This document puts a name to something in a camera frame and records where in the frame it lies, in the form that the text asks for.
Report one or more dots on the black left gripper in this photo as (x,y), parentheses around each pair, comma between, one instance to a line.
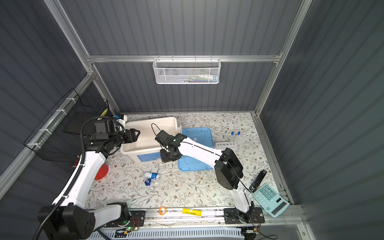
(134,137)

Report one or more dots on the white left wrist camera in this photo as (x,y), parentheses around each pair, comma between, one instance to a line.
(121,119)

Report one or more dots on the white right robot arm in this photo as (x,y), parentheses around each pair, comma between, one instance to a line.
(228,169)

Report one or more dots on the teal calculator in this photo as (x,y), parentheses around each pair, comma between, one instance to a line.
(270,200)

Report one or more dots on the red pencil cup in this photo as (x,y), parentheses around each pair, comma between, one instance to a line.
(103,171)

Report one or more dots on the blue base graduated cylinder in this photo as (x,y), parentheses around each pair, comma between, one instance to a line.
(153,183)

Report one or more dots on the white wire wall basket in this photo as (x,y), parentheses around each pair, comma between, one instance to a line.
(187,73)

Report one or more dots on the yellow label tag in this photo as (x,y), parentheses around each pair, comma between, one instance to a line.
(192,212)

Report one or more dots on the white test tube rack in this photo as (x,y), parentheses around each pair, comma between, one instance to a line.
(224,145)

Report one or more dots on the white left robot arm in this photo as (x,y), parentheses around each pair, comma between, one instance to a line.
(67,218)

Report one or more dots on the white plastic storage bin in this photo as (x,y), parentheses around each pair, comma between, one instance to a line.
(146,148)

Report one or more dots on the clear glass flask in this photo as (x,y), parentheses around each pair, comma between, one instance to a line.
(160,165)

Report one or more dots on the blue cap clear bottle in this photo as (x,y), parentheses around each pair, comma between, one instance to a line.
(150,175)

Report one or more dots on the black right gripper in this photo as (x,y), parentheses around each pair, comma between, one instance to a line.
(163,157)

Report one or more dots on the black stapler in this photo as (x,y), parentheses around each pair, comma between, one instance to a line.
(257,181)

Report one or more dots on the orange rubber band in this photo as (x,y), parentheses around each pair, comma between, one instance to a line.
(162,211)

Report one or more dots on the black wire wall basket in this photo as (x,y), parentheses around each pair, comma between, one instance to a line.
(58,139)

